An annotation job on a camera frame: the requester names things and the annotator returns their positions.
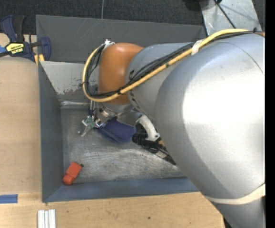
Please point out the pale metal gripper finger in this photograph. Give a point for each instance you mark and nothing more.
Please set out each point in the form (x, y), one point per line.
(86, 130)
(81, 127)

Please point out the dark blue cloth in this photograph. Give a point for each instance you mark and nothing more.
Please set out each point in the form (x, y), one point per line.
(118, 132)

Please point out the grey metal bin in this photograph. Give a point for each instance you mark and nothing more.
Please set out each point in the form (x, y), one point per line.
(118, 155)

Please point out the orange-red plastic block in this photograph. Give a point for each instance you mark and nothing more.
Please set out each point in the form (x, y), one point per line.
(71, 173)

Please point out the pale wood board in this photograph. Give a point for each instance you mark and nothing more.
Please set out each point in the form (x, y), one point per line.
(17, 127)

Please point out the black cylinder on white bracket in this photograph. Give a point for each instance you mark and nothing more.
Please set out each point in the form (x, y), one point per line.
(149, 129)

